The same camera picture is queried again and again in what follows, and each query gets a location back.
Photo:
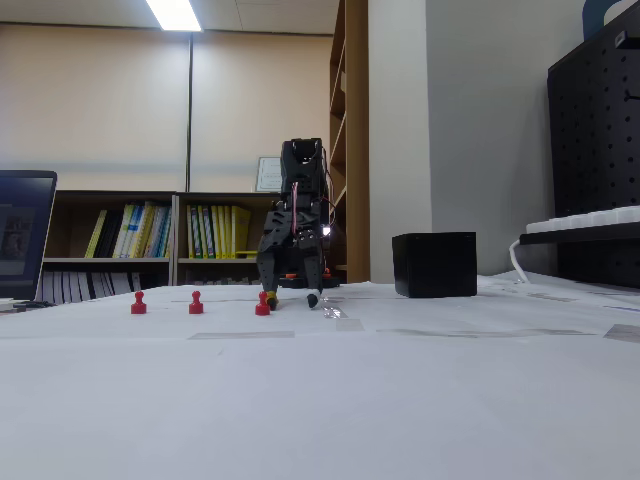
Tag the black book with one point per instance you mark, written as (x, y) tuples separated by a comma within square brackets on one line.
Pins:
[(110, 235)]

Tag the ceiling light panel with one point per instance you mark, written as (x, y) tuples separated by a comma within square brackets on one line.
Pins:
[(175, 15)]

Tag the clear tape strip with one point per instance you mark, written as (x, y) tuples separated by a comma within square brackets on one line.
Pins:
[(332, 311), (475, 332), (351, 324), (622, 333)]

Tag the dark blue panel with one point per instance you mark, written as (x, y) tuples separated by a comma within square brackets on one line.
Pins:
[(592, 17)]

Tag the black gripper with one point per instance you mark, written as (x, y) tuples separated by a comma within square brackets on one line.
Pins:
[(283, 231)]

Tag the white dark-spined binder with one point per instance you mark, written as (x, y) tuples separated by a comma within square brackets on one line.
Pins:
[(63, 287), (97, 286), (50, 287)]

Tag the yellow binder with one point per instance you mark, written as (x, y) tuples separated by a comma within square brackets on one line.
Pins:
[(204, 232), (241, 232), (215, 232), (226, 232), (192, 232)]

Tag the white power strip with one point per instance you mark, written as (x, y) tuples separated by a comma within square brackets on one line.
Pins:
[(590, 219)]

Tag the framed white certificate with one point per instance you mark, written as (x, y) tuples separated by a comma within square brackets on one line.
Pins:
[(269, 175)]

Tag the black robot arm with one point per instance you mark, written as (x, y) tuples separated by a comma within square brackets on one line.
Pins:
[(300, 170)]

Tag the red ball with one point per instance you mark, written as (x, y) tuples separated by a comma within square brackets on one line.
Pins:
[(138, 305), (261, 307), (196, 305)]

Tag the black open box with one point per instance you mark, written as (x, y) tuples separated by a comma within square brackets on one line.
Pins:
[(435, 265)]

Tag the tall wooden bookshelf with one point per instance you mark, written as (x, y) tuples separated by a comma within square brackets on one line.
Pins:
[(356, 125)]

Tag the laptop with dark screen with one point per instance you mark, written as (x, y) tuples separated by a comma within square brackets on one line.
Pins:
[(25, 235)]

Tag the thin yellow book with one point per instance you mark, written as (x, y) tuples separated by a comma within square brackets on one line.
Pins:
[(95, 235)]

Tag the black rail bar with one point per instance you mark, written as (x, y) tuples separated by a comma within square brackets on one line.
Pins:
[(575, 237)]

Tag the black pegboard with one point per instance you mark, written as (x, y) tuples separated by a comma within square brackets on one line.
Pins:
[(590, 125)]

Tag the white paper sheet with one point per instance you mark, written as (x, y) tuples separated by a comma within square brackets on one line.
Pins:
[(425, 315), (575, 305), (75, 322), (300, 410)]

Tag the low wooden bookshelf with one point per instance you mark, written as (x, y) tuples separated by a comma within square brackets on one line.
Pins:
[(115, 196)]

